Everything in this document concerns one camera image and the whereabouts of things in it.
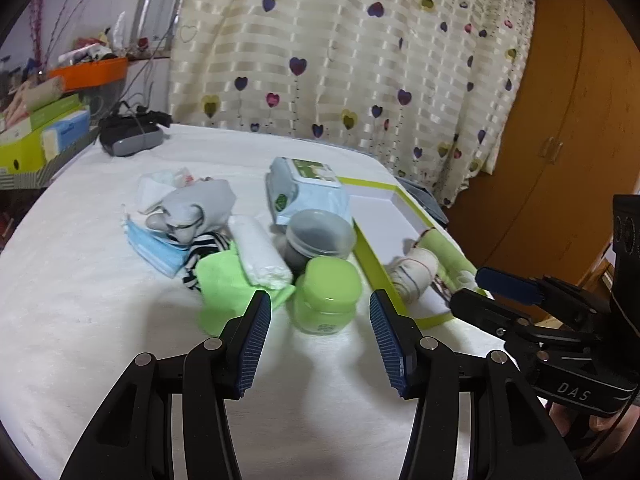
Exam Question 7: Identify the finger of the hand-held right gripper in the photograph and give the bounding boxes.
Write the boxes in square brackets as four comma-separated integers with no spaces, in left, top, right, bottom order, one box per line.
[449,287,547,347]
[475,266,613,333]

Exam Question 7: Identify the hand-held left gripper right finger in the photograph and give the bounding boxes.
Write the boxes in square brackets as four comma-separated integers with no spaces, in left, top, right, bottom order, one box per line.
[368,290,583,480]

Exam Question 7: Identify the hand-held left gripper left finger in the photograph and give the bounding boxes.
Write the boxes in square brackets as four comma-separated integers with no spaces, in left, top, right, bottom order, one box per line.
[60,289,273,480]

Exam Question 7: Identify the black and white striped sock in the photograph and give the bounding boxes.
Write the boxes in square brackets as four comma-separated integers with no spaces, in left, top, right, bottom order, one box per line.
[170,230,234,294]

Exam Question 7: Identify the blue face mask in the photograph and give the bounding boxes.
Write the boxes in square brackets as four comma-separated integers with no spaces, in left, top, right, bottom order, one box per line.
[121,205,193,277]

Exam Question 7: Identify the white box with green rim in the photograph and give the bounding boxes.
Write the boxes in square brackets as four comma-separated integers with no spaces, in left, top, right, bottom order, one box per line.
[340,176,493,331]

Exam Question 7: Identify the grey sock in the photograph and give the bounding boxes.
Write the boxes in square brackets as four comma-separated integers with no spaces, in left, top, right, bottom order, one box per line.
[145,179,238,243]

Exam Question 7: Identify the person's right hand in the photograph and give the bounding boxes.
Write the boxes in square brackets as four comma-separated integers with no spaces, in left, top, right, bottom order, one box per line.
[547,399,640,461]

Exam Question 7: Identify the lime green cloth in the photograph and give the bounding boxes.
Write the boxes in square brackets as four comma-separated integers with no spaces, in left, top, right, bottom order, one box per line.
[195,241,297,338]

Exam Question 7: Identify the green rolled towel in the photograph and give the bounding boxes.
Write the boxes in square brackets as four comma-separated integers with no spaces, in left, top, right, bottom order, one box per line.
[417,227,482,301]

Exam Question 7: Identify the rolled white sock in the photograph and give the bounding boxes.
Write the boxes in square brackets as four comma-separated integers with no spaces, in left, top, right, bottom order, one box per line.
[385,245,441,307]

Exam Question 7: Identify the lime green jar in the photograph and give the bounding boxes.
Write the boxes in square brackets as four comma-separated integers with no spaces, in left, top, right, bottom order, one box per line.
[292,256,363,336]

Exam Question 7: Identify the white rolled towel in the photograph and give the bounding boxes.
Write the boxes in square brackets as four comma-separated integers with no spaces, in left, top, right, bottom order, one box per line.
[229,215,294,291]

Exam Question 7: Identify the grey clothing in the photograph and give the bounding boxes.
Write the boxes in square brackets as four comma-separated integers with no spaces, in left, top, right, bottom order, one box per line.
[400,176,450,226]

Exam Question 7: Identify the wet wipes pack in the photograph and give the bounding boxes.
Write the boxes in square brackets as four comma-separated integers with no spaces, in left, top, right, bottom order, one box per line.
[265,156,354,233]

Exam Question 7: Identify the white printed sock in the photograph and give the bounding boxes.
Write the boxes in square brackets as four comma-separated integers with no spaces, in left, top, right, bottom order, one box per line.
[137,167,213,216]

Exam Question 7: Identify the brown wooden wardrobe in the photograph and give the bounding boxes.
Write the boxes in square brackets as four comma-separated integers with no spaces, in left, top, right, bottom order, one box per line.
[440,0,640,321]

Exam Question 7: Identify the black and grey headset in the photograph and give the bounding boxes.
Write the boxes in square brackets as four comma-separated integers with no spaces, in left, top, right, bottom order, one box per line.
[99,109,172,157]

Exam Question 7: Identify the blue and white tissue box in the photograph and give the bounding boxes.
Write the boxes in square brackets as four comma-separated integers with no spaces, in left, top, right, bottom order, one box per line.
[40,107,92,162]

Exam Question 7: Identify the cream heart print curtain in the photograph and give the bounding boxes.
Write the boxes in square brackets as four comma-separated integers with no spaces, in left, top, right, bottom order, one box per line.
[167,0,536,208]

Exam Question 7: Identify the lime green cardboard box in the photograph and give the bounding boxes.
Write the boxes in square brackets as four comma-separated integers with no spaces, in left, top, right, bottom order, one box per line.
[0,125,48,177]

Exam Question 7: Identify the green and white carton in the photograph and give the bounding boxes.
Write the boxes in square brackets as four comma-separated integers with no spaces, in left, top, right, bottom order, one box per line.
[27,92,83,131]

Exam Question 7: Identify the orange plastic basket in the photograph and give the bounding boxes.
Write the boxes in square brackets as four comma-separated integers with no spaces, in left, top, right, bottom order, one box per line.
[47,56,130,93]

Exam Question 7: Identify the pile of small sundries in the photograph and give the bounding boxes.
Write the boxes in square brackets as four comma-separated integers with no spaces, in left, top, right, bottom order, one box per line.
[57,35,126,66]

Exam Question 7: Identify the purple decorative branches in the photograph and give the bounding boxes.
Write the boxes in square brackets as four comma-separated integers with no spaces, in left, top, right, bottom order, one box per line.
[27,0,49,68]

